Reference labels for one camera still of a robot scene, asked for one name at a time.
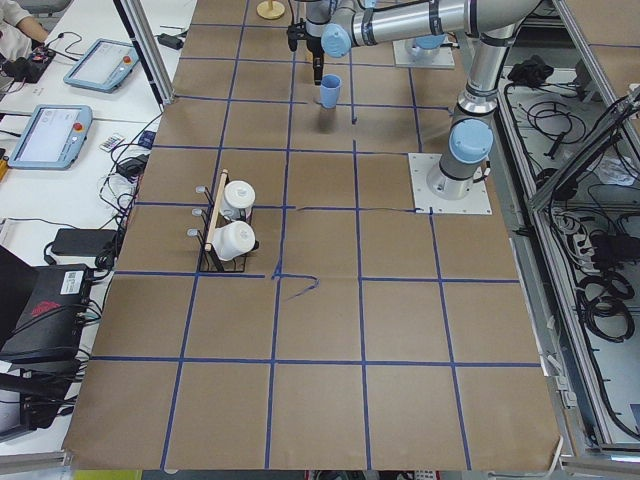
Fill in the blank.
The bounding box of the far teach pendant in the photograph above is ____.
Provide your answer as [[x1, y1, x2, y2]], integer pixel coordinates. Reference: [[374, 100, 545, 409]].
[[63, 38, 139, 93]]

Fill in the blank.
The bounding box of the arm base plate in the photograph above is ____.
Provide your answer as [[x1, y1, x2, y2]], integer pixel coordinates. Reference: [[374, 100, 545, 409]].
[[393, 35, 455, 70], [408, 153, 492, 215]]

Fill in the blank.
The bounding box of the black laptop computer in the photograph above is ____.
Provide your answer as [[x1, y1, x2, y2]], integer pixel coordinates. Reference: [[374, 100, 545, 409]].
[[1, 248, 92, 365]]

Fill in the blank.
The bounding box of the aluminium frame post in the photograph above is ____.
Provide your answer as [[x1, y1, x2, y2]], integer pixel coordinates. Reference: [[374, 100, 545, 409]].
[[113, 0, 175, 106]]

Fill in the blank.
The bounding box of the black power adapter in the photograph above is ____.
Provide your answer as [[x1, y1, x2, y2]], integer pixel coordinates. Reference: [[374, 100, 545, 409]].
[[51, 228, 116, 257]]

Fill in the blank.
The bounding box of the wooden mug tree stand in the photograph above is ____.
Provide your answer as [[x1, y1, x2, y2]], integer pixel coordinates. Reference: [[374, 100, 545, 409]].
[[256, 0, 285, 20]]

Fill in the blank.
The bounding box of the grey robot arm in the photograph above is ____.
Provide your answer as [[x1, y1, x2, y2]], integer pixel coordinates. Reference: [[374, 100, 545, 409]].
[[287, 1, 477, 58], [306, 0, 538, 201]]

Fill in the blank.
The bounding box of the light blue plastic cup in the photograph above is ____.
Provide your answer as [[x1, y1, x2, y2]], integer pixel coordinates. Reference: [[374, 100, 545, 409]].
[[320, 74, 342, 109]]

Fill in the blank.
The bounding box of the white mug left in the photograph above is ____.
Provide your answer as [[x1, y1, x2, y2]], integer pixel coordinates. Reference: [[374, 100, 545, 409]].
[[212, 221, 257, 261]]

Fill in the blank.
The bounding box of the near teach pendant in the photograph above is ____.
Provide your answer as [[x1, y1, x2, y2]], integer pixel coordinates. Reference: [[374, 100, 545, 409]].
[[8, 104, 93, 170]]

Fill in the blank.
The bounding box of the remote control with coloured buttons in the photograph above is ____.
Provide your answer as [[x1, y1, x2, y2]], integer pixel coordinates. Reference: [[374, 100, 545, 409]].
[[99, 133, 125, 152]]

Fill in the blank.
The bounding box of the black wire mug rack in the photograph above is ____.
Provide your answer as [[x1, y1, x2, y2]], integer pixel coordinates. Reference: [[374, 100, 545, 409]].
[[187, 179, 260, 273]]

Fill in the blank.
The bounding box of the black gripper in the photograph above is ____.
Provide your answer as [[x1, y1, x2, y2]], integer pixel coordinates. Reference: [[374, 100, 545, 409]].
[[307, 38, 324, 86]]

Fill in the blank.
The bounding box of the teach pendant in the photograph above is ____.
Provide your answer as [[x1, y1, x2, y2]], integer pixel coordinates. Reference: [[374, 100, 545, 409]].
[[63, 38, 139, 93], [8, 104, 93, 170]]

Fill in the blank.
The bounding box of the white mug with face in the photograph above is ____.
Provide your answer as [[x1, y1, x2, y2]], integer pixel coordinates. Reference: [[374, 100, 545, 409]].
[[220, 180, 256, 221]]

